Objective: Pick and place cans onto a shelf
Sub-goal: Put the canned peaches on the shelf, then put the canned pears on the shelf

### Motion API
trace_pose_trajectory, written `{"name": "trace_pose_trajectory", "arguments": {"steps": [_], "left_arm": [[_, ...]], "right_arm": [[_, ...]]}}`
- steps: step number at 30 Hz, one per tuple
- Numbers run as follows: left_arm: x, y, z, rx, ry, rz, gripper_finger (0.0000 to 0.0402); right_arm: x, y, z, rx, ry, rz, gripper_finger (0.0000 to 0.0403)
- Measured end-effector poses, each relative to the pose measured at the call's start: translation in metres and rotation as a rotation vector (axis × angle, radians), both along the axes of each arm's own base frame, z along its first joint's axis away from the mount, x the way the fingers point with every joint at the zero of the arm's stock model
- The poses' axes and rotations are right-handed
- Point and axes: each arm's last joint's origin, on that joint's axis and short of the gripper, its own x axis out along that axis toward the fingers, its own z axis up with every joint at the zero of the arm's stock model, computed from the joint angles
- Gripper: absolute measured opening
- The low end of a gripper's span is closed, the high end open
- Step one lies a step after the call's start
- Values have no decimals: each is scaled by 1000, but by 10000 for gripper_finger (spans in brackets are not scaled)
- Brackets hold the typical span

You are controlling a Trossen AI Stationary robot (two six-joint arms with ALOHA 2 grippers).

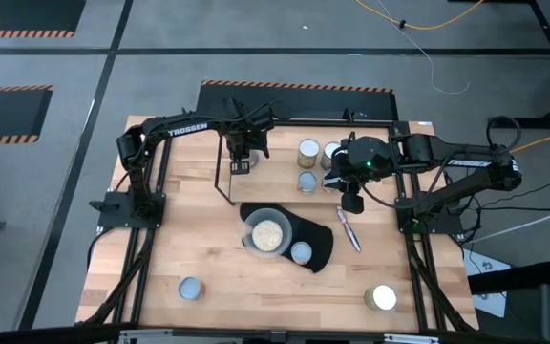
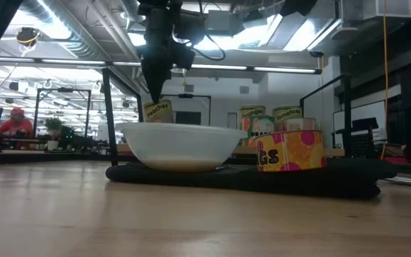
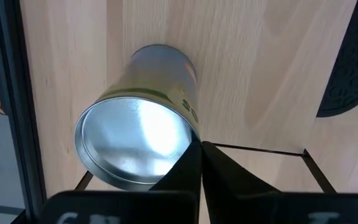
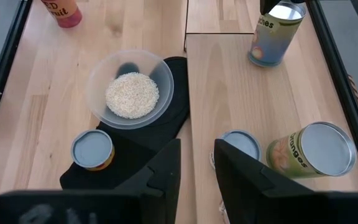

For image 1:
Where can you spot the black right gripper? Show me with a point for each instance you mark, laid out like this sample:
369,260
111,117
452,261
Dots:
353,203

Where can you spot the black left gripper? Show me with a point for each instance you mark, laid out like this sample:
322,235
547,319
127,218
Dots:
240,167

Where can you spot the dark label tin can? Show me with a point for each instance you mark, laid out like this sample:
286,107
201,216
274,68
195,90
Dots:
307,181

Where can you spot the teal orange-slices print can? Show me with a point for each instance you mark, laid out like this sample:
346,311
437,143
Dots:
330,150

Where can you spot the short yellow figs can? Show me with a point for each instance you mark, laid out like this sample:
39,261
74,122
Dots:
301,251

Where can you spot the tall green peach can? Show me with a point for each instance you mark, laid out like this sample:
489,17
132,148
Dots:
308,147

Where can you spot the yellow-green label tin can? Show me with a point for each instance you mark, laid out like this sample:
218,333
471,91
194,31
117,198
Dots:
384,297

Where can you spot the short tan label can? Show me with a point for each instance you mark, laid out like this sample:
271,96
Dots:
189,288

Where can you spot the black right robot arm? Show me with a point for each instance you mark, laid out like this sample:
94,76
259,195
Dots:
471,162

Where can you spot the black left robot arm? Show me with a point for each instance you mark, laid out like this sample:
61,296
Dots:
184,128

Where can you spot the silver metal pen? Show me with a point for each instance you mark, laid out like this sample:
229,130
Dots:
349,230

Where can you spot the clear plastic bowl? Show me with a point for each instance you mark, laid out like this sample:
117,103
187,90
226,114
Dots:
249,229

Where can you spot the white rice heap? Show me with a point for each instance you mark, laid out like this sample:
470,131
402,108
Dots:
267,235

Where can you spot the black floor mat striped edge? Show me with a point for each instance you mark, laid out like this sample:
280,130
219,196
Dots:
22,14
3,114
313,102

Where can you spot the white paper sheet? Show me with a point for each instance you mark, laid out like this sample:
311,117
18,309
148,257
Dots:
487,267

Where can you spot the black furniture piece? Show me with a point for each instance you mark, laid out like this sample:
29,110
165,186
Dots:
542,315

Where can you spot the black aluminium table frame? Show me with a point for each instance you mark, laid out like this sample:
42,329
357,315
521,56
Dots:
303,122

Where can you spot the silver metal bracket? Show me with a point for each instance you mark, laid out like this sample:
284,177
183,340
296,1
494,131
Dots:
411,339
146,337

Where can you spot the black desk frame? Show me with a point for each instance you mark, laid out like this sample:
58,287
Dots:
533,122

